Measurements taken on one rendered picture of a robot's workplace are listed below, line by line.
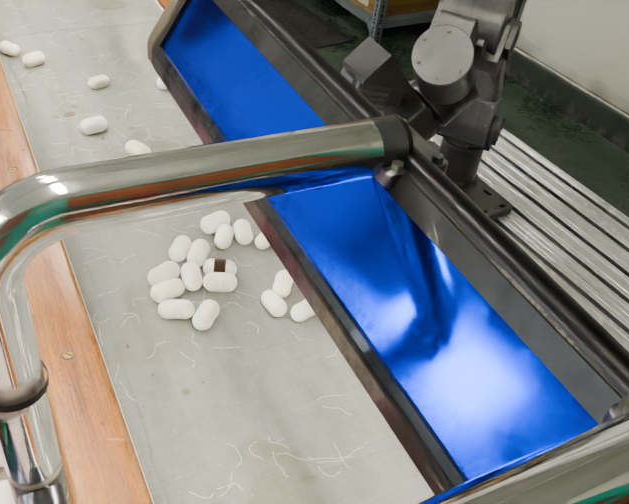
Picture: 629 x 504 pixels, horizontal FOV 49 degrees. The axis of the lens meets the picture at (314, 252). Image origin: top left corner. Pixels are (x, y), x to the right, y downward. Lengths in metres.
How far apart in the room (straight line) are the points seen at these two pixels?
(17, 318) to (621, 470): 0.19
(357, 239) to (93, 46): 0.98
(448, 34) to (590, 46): 2.25
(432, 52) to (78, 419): 0.45
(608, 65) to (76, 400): 2.50
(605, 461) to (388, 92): 0.55
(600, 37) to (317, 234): 2.62
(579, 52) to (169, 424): 2.52
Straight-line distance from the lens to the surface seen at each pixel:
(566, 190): 1.16
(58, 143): 0.98
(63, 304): 0.70
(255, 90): 0.37
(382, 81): 0.68
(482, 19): 0.76
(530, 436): 0.23
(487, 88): 0.99
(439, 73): 0.67
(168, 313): 0.70
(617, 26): 2.84
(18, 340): 0.27
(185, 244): 0.77
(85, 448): 0.60
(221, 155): 0.25
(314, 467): 0.61
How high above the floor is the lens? 1.25
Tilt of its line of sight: 40 degrees down
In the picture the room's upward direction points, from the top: 8 degrees clockwise
